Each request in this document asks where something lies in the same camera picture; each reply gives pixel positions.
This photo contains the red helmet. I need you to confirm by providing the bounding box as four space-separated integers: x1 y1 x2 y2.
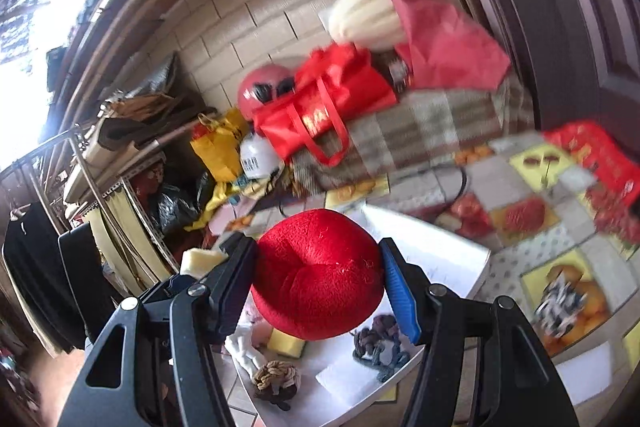
236 63 301 120

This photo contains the red printed packet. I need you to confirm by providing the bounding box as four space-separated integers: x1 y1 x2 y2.
542 121 640 208

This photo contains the blue grey rope knot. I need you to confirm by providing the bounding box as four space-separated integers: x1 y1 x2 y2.
352 314 413 383

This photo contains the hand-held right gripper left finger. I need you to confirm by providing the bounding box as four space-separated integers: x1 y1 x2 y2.
57 232 261 427

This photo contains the black garment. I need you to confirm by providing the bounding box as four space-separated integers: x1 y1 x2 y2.
2 202 118 353

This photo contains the window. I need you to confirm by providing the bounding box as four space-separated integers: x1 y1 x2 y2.
0 0 136 168

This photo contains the metal storage rack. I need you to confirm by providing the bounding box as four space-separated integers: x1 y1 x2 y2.
0 122 181 288

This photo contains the white cloth toy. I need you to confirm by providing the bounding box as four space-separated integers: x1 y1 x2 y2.
225 327 268 375

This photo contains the dark jar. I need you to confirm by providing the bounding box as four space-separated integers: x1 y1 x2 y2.
387 54 413 90

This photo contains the brown rope knot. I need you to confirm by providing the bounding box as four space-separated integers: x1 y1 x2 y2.
250 359 303 410

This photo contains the red shopping bag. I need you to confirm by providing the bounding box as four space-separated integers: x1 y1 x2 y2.
252 43 398 168

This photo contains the plaid blanket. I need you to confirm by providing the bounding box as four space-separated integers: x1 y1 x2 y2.
290 77 533 198

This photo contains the pale yellow hanging cloth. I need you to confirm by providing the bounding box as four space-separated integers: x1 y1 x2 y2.
85 197 168 290

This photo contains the white cardboard box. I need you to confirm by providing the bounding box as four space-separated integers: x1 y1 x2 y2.
220 202 493 427

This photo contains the black white patterned cloth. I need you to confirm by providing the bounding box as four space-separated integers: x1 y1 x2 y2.
532 274 593 338

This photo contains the brown wooden door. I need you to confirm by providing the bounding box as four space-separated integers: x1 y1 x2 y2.
415 0 640 132

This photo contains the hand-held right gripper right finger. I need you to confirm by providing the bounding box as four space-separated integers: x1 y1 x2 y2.
377 237 581 427

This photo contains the yellow plastic bag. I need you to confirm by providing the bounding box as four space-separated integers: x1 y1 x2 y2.
190 109 248 182

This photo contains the red cloth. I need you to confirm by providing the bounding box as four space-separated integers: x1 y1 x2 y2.
390 0 512 92

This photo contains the red plush toy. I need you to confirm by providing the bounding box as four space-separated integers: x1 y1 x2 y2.
250 208 386 340

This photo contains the cream foam sponge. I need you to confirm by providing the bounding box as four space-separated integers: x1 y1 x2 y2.
180 248 226 280

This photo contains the yellow sponge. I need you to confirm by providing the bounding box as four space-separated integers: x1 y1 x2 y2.
267 327 307 358

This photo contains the black plastic bag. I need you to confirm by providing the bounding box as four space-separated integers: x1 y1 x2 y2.
150 187 201 233

